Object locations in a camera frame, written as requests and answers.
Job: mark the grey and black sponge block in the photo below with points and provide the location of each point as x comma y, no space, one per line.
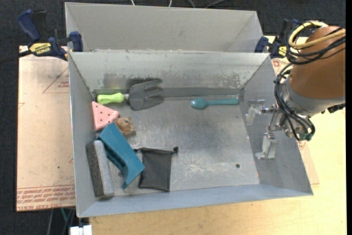
100,168

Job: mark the grey metal bin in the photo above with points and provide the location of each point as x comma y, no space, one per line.
198,135

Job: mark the teal plastic spoon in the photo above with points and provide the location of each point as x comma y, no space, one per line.
211,102

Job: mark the brown cardboard board red print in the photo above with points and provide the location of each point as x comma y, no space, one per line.
44,123

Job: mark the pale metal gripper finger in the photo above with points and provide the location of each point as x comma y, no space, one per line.
269,147
250,117

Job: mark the teal plastic bracket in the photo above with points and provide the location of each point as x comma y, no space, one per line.
121,150

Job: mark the black cylinder on white bracket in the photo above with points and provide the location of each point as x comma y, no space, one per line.
336,108

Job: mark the pink triangular sponge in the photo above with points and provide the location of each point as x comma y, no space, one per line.
101,115

